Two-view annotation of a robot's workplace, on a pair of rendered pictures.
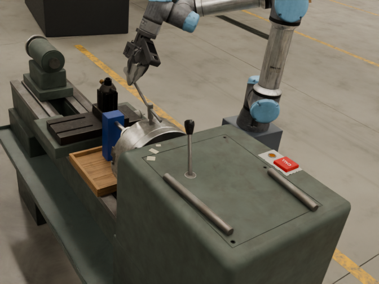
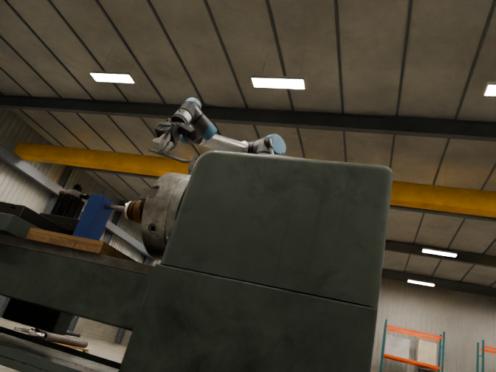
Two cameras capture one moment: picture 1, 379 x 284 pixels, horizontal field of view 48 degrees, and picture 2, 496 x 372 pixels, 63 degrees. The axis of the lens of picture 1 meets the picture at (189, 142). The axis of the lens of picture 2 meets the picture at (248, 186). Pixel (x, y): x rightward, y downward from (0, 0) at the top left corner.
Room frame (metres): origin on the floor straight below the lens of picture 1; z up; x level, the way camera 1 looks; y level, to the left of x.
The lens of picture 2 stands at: (0.08, 0.66, 0.67)
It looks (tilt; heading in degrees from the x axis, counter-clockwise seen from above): 24 degrees up; 330
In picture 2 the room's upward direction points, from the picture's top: 16 degrees clockwise
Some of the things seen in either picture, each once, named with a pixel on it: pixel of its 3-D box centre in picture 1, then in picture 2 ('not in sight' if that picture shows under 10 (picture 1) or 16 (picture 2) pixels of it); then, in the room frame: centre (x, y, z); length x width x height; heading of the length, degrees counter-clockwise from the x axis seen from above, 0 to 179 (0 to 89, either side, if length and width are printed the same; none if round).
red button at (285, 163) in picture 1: (285, 164); not in sight; (1.18, -0.32, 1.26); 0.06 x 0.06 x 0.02; 39
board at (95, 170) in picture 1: (119, 164); (94, 256); (1.60, 0.31, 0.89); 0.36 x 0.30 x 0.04; 129
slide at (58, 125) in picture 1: (95, 123); (43, 230); (1.83, 0.47, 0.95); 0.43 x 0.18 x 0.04; 129
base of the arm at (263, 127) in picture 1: (254, 114); not in sight; (1.74, -0.28, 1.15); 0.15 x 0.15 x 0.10
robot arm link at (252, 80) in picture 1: (259, 92); not in sight; (1.73, -0.28, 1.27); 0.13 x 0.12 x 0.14; 3
